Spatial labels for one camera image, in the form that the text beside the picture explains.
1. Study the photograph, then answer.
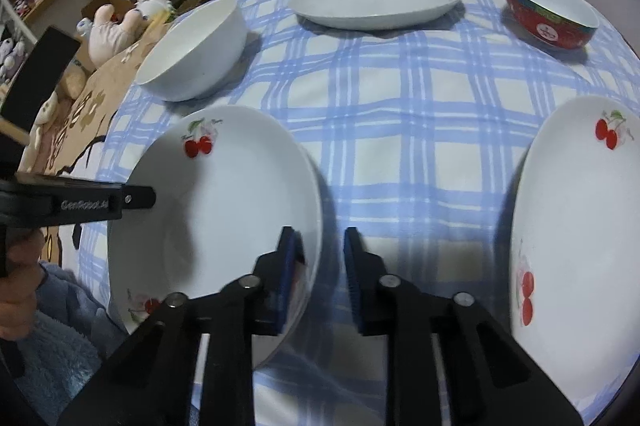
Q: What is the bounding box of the red patterned bowl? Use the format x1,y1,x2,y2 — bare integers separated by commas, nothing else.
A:
502,0,600,52

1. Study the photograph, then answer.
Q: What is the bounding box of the white-haired plush doll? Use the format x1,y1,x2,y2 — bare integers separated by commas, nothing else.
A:
135,0,176,19

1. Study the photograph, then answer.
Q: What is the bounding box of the blue fleece clothing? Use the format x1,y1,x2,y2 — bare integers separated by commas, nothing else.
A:
0,260,128,426

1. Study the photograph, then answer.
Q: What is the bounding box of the cream plush toy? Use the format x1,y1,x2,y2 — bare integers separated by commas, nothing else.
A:
75,3,151,67

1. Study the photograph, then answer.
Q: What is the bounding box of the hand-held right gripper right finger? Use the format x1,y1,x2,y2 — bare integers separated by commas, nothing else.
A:
344,227,585,426

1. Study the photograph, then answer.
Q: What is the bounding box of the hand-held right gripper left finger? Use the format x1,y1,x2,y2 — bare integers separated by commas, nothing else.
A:
57,226,307,426

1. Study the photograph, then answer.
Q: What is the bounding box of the blue plaid cloth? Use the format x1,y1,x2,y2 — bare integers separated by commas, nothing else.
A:
75,0,640,426

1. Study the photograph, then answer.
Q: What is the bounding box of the person's left hand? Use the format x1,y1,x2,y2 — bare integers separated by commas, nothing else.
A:
0,228,47,342

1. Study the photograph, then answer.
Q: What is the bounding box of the plain white bowl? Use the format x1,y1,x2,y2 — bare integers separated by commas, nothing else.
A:
135,0,248,102

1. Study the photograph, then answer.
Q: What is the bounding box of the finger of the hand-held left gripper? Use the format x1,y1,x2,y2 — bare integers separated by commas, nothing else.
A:
15,175,156,211

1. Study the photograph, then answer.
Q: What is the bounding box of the cardboard box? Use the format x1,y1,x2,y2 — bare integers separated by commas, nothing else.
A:
81,0,132,25

